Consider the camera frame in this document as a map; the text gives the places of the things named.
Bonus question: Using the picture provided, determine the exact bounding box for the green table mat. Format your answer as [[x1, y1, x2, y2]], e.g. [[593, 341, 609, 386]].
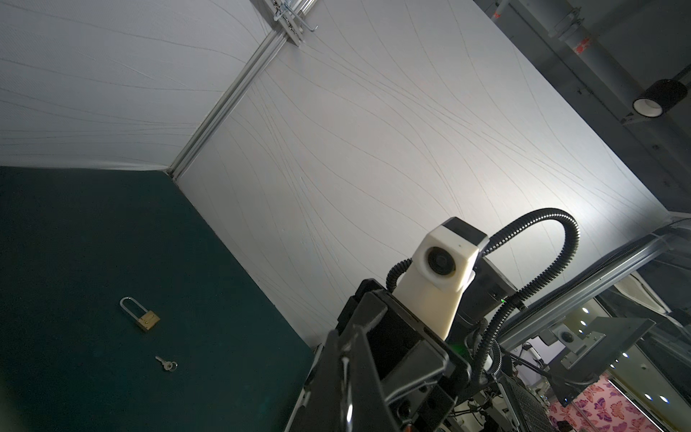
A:
[[1, 167, 312, 431]]

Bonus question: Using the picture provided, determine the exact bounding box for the grey ceiling pipe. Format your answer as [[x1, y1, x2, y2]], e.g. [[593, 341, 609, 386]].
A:
[[517, 0, 691, 174]]

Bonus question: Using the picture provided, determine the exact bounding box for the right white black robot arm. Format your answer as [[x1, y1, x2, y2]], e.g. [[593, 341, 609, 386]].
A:
[[286, 258, 516, 431]]

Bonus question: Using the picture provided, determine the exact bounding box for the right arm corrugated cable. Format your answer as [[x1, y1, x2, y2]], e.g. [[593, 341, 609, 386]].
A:
[[385, 207, 581, 390]]

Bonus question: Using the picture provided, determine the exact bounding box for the brass padlock long shackle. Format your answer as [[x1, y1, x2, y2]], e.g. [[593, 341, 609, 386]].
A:
[[119, 296, 160, 332]]

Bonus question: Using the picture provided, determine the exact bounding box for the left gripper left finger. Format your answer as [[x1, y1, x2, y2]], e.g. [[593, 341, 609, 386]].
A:
[[285, 330, 343, 431]]

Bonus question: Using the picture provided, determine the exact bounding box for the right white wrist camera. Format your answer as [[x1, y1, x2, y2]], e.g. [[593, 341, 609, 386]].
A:
[[392, 217, 489, 339]]

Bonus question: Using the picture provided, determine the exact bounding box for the black ceiling spotlight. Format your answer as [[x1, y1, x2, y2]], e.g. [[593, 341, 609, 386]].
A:
[[632, 79, 688, 119]]

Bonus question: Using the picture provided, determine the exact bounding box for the metal corner bracket right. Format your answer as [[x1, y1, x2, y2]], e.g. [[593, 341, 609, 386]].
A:
[[265, 0, 318, 46]]

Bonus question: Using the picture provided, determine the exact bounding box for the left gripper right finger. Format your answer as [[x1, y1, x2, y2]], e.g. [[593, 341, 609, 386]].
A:
[[339, 339, 398, 431]]

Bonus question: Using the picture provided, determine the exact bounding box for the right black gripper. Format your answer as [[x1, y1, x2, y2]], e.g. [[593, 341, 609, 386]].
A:
[[333, 279, 471, 431]]

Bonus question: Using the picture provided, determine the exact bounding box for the small silver key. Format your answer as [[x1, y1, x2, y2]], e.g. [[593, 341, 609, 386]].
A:
[[155, 356, 178, 372]]

